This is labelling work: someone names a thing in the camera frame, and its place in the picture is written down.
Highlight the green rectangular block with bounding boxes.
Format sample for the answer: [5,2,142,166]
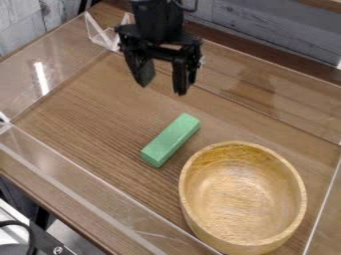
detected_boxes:
[141,114,201,167]

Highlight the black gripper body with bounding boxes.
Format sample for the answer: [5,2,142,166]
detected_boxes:
[115,0,202,84]

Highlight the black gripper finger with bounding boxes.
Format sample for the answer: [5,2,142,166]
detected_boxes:
[125,50,157,88]
[171,58,187,96]

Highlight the brown wooden bowl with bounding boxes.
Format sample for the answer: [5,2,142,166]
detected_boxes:
[178,141,308,255]

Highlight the black cable bottom left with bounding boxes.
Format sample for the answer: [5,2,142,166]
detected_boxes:
[0,220,39,255]

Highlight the clear acrylic corner bracket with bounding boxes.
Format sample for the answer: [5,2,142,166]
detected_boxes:
[84,12,120,52]

